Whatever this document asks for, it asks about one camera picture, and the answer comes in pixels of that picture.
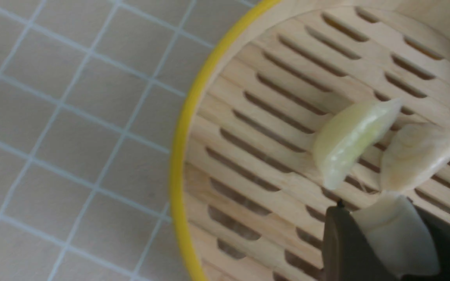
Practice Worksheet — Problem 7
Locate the white toy dumpling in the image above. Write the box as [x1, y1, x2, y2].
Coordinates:
[351, 191, 441, 279]

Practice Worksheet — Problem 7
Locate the beige checked tablecloth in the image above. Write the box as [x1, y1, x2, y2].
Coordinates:
[0, 0, 264, 281]

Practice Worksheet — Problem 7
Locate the cream toy dumpling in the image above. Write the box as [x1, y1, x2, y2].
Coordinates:
[380, 123, 450, 192]

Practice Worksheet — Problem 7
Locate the greenish translucent toy dumpling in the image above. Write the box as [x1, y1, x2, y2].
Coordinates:
[312, 98, 402, 190]

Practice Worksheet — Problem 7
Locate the yellow rimmed bamboo steamer tray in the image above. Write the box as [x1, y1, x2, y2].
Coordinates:
[170, 0, 450, 281]

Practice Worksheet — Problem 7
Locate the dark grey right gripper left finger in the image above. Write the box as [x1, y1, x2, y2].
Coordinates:
[322, 200, 397, 281]

